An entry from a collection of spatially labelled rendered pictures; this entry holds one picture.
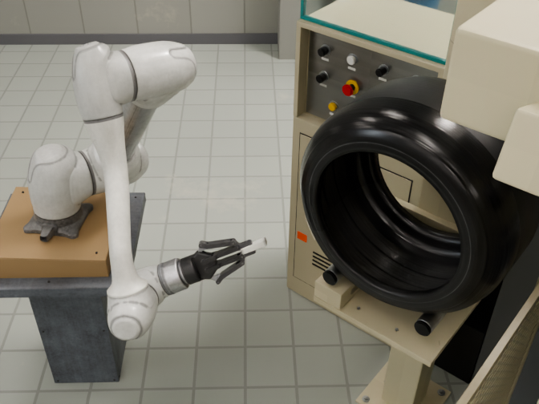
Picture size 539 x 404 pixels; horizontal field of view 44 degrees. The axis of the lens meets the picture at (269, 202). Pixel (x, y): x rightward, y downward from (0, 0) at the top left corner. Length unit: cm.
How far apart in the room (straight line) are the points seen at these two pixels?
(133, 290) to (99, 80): 51
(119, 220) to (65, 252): 57
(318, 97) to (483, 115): 145
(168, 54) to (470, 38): 93
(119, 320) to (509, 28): 107
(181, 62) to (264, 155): 216
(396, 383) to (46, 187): 141
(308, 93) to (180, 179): 142
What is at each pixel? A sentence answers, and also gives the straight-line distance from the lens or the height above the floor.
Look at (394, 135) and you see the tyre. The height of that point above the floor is 141.
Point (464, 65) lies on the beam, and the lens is 100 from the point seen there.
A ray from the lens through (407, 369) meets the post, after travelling 246.
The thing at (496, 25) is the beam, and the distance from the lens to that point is 101.
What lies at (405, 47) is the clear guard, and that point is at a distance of 212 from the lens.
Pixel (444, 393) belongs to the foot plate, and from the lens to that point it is 273.
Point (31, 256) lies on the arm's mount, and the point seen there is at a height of 74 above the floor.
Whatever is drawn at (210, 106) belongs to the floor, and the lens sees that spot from 434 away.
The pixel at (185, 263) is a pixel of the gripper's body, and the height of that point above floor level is 95.
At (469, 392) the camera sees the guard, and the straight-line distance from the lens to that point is 149.
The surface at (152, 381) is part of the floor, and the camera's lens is 272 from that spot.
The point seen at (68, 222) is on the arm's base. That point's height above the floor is 76.
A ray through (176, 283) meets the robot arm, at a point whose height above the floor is 91.
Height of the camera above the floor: 216
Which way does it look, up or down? 38 degrees down
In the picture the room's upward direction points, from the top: 1 degrees clockwise
